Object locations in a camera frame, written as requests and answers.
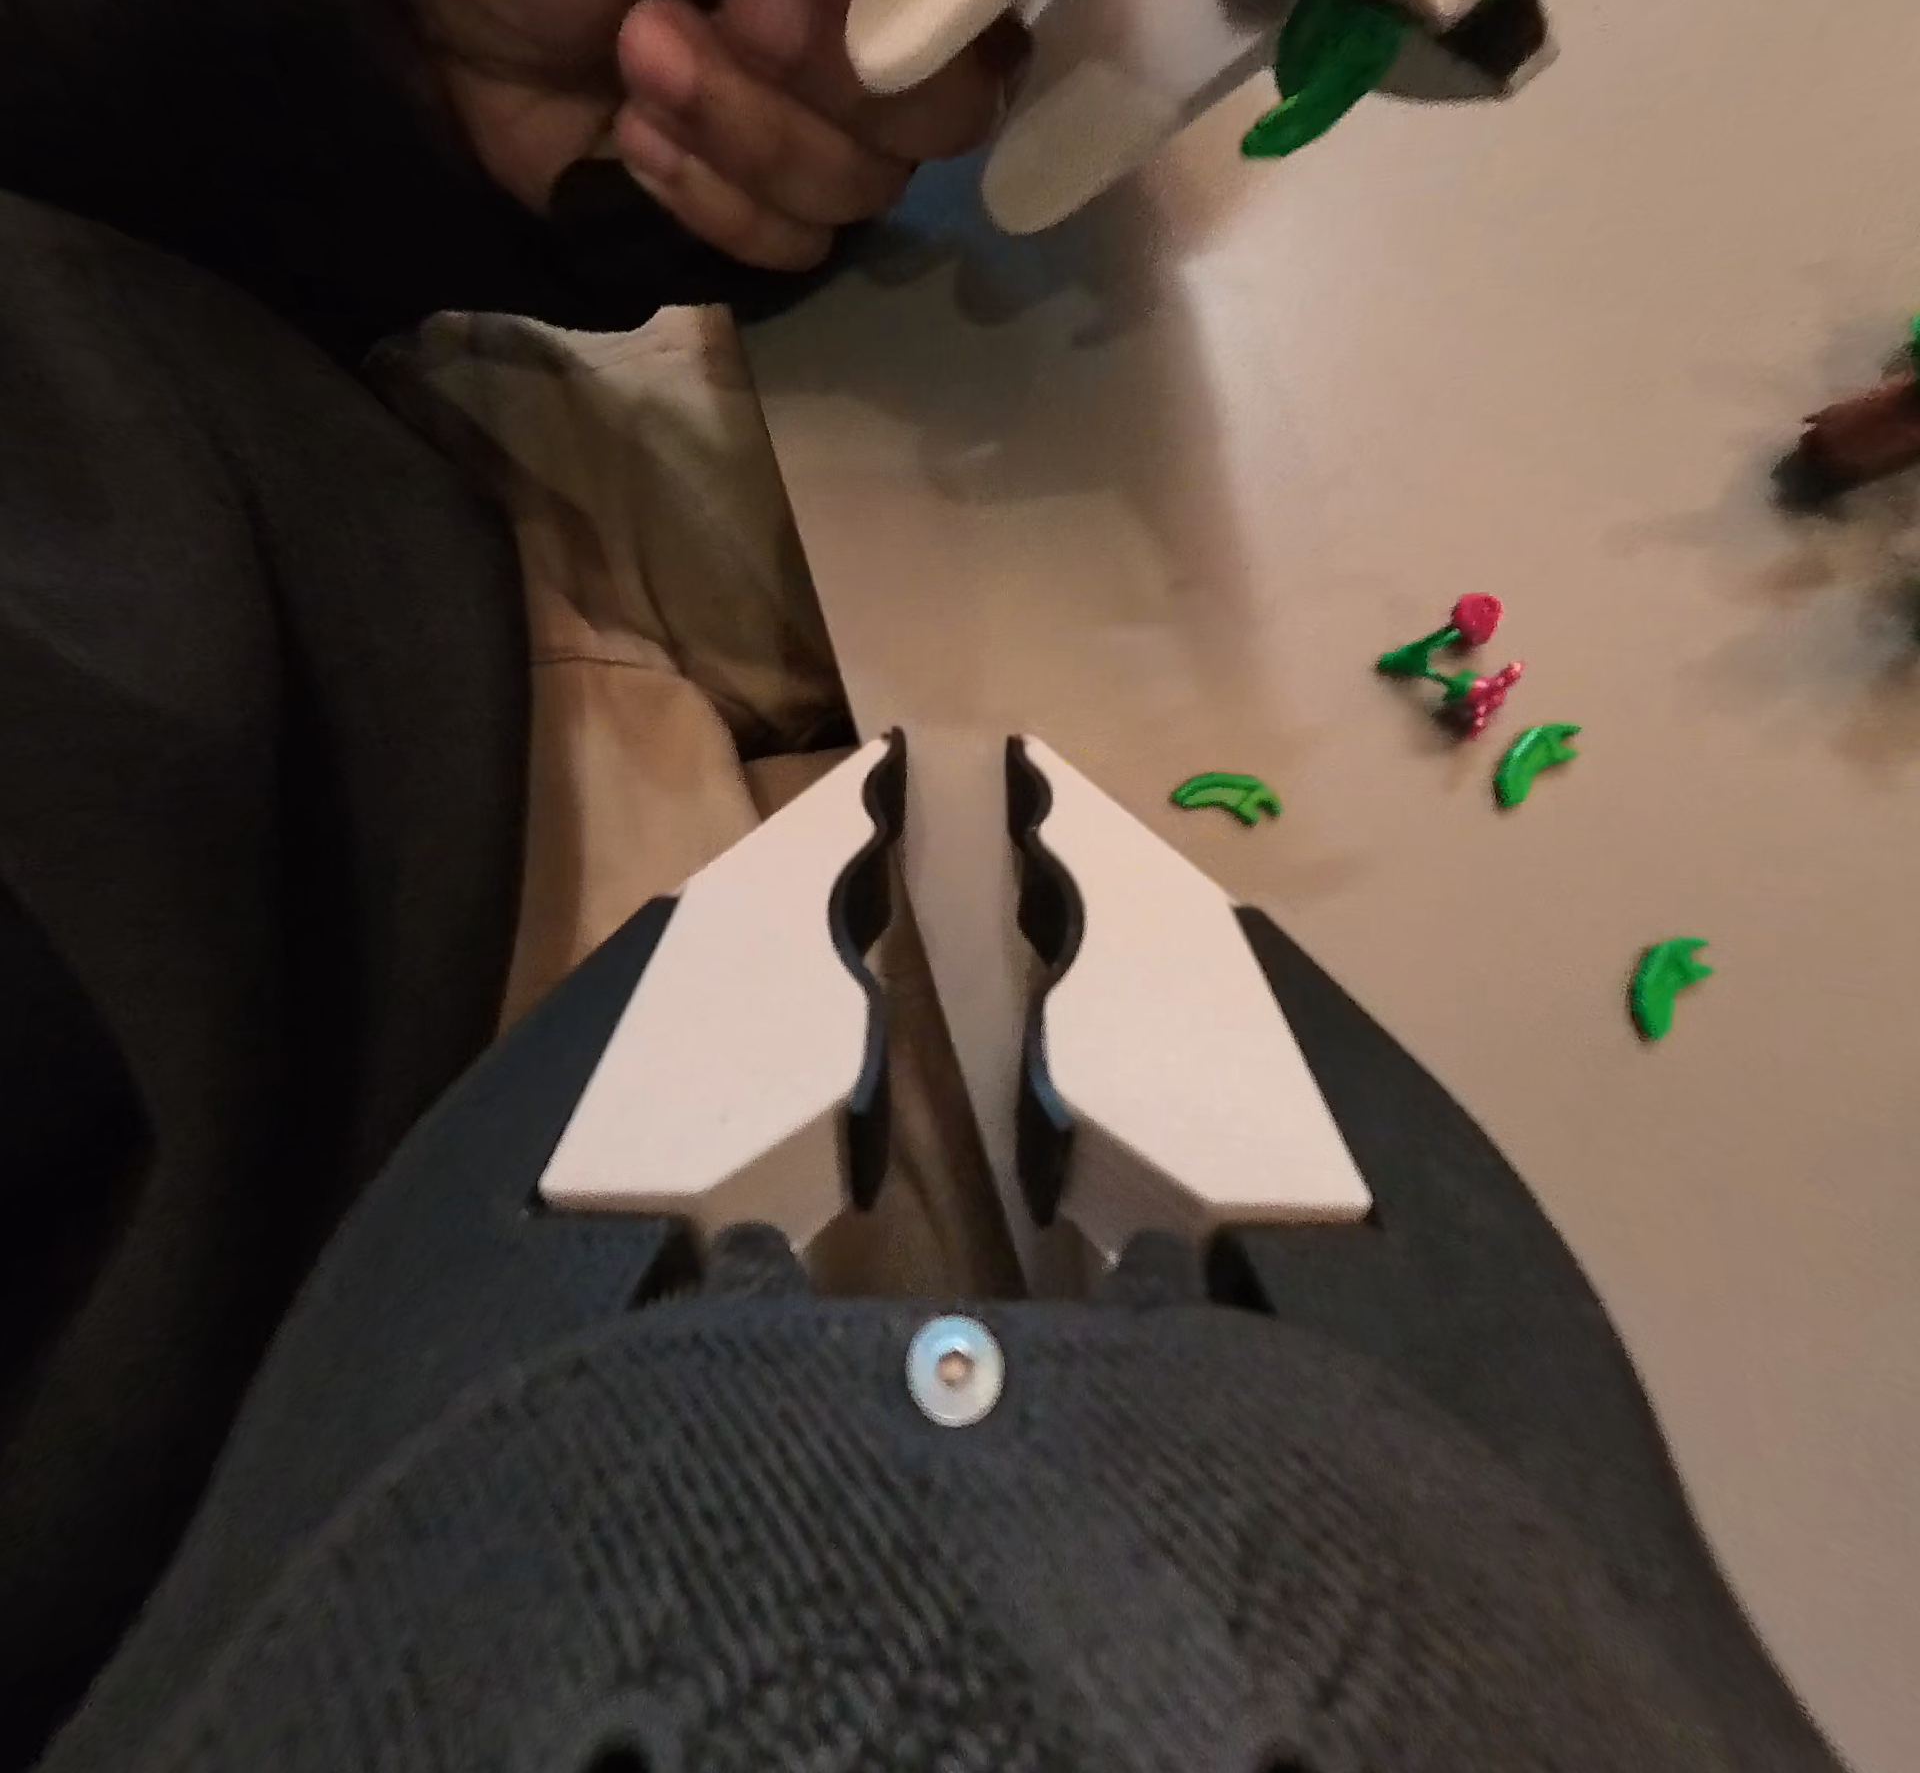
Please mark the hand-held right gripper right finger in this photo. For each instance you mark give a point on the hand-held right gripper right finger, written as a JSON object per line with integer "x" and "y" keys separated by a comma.
{"x": 1184, "y": 1056}

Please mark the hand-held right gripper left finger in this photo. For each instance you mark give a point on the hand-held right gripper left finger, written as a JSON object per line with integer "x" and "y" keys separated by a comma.
{"x": 721, "y": 1039}

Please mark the green toy plant stem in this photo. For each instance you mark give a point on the green toy plant stem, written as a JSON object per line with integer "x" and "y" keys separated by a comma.
{"x": 1330, "y": 63}

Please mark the person's left forearm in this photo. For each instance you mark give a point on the person's left forearm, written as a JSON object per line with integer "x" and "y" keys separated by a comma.
{"x": 182, "y": 3}

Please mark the green toy leaf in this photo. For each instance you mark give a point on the green toy leaf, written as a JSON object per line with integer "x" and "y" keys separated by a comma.
{"x": 1532, "y": 761}
{"x": 1667, "y": 985}
{"x": 1224, "y": 796}

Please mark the red toy flower sprig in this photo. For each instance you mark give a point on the red toy flower sprig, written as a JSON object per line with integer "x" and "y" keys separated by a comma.
{"x": 1463, "y": 673}

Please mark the person's beige trousers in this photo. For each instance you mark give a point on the person's beige trousers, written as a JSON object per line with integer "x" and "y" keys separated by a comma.
{"x": 631, "y": 573}

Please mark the toy plant with red flowers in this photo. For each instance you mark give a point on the toy plant with red flowers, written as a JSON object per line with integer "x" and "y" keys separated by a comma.
{"x": 1862, "y": 440}

